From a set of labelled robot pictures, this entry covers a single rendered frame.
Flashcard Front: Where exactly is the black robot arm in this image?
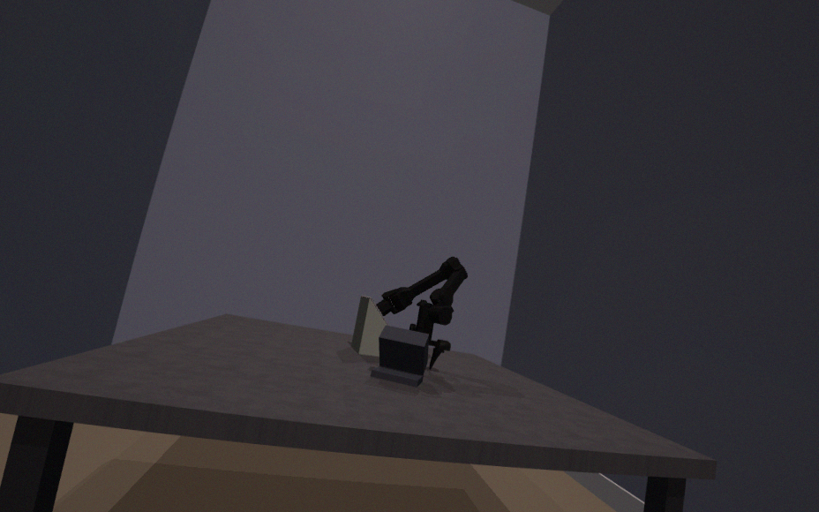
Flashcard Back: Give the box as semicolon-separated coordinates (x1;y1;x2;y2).
376;257;468;325

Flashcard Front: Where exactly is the dark grey sloped panel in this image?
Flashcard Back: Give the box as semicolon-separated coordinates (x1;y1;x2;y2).
371;326;429;388

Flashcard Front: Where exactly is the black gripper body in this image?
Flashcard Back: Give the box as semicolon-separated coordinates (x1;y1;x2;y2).
416;320;451;351

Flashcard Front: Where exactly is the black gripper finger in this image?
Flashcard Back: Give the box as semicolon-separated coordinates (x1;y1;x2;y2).
429;348;445;369

